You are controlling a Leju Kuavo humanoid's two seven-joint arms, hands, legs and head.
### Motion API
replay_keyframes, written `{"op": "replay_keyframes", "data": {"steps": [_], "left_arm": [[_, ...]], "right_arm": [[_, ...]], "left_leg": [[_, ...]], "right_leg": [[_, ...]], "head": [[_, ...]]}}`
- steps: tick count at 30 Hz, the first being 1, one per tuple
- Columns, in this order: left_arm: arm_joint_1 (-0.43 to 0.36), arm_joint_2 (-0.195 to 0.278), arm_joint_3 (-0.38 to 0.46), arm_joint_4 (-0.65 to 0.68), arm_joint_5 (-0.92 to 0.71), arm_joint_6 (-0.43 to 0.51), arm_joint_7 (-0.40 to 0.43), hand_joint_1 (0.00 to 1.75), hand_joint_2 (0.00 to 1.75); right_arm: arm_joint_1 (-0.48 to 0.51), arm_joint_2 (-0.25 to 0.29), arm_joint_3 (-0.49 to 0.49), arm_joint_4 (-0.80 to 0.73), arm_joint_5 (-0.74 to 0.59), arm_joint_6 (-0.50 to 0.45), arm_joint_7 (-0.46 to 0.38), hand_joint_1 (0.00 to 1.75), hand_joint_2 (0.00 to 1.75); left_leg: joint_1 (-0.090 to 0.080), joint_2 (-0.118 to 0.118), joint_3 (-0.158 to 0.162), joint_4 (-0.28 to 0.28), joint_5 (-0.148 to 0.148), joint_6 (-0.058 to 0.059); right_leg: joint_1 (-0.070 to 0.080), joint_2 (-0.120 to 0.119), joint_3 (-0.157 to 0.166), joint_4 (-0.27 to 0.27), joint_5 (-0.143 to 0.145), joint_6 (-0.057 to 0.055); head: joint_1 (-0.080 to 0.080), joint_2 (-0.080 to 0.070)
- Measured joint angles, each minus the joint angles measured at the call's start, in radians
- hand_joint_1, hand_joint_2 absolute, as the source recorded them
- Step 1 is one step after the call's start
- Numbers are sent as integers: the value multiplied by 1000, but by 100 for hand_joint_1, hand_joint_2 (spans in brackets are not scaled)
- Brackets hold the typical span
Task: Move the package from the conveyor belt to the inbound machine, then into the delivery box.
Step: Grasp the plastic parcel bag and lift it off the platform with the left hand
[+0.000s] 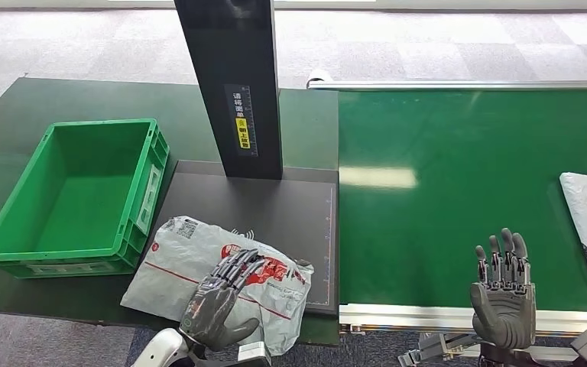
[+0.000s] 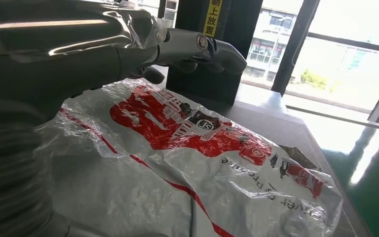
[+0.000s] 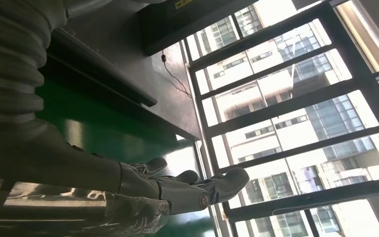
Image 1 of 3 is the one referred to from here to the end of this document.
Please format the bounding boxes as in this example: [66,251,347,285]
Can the black scanner base plate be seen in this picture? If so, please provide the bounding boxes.
[141,160,340,317]

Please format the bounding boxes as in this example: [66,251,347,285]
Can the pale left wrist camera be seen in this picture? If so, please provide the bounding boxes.
[236,342,273,367]

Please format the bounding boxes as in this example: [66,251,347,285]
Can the black scanner column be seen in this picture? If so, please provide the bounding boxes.
[174,0,284,181]

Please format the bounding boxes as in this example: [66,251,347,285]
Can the black yellow column label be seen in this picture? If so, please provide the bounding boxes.
[224,83,259,158]

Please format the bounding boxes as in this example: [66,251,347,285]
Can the thin aluminium conveyor rail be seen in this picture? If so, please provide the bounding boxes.
[306,80,587,93]

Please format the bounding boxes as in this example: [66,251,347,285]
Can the green plastic crate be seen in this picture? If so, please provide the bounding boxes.
[0,119,171,280]

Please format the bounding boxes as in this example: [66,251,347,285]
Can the wide aluminium conveyor rail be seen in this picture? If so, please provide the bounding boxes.
[339,304,587,339]

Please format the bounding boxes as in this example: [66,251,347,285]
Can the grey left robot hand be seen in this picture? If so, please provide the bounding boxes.
[179,248,268,353]

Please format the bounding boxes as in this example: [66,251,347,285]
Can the green conveyor belt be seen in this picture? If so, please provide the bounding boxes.
[338,89,587,313]

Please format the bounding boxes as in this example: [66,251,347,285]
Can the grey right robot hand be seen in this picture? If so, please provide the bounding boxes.
[470,228,537,352]

